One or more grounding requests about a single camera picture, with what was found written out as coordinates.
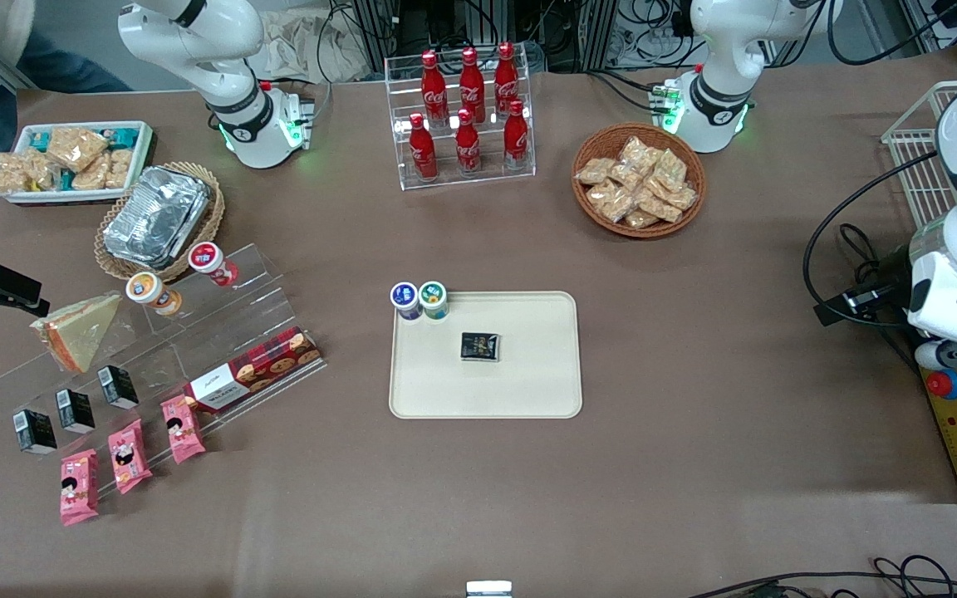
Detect crumpled beige bag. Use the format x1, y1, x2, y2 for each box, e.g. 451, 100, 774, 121
258, 7, 369, 85

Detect shallow wicker basket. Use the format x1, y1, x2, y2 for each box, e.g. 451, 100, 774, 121
94, 161, 227, 282

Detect small black packet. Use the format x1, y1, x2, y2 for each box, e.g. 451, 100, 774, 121
460, 332, 502, 363

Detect red lid yogurt cup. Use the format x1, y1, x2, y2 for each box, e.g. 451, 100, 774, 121
188, 241, 240, 288

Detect black box with cable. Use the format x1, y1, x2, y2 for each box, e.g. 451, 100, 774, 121
813, 281, 913, 327

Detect blue lid yogurt cup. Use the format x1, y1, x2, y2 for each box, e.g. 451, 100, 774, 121
390, 282, 422, 322

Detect person in white top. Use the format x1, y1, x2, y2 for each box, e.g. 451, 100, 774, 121
0, 0, 135, 109

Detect small black carton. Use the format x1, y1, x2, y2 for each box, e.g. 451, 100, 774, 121
56, 388, 97, 435
97, 365, 140, 411
12, 409, 58, 456

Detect aluminium profile frame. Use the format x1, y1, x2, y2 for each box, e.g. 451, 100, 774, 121
349, 0, 617, 72

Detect pink snack pack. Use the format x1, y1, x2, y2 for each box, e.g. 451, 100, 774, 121
160, 394, 207, 465
59, 448, 101, 527
107, 418, 154, 496

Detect white wire rack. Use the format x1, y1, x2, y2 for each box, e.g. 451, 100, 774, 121
881, 80, 957, 231

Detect round brown wicker basket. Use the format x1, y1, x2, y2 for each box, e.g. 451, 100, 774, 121
571, 122, 708, 240

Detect triangle sandwich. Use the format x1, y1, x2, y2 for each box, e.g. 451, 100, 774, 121
30, 292, 123, 374

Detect red cola bottle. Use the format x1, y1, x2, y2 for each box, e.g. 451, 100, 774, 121
420, 50, 449, 127
502, 99, 530, 171
454, 108, 482, 177
408, 112, 439, 182
459, 47, 486, 124
493, 42, 521, 117

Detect brown table cloth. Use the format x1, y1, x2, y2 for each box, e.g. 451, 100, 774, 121
0, 46, 957, 598

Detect cream plastic serving tray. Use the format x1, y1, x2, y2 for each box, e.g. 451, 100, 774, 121
389, 291, 584, 420

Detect clear acrylic tiered shelf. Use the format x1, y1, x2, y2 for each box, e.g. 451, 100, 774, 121
0, 242, 327, 493

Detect clear acrylic bottle rack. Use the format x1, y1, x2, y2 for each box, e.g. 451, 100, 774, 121
384, 51, 537, 193

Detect red tartan biscuit box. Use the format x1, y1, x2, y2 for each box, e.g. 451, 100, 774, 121
185, 326, 324, 414

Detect long black cable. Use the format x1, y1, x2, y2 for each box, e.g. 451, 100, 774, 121
802, 148, 946, 330

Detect orange lid yogurt cup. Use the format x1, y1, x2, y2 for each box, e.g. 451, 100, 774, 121
125, 272, 184, 318

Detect black floor cables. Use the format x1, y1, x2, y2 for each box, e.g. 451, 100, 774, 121
685, 554, 957, 598

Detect green lid yogurt cup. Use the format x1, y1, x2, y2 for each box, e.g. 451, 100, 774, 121
418, 281, 450, 321

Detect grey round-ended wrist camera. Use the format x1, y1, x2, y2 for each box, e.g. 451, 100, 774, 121
914, 338, 957, 372

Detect white rectangular snack tray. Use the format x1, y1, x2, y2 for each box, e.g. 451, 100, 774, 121
0, 120, 155, 205

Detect aluminium foil container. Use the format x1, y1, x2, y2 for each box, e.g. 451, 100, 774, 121
102, 165, 213, 269

